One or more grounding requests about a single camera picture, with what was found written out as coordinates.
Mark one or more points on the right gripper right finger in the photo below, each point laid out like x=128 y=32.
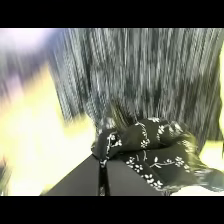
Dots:
x=128 y=181

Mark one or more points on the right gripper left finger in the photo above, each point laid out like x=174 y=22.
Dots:
x=81 y=180

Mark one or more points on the black floral shirt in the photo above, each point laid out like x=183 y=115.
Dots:
x=146 y=100

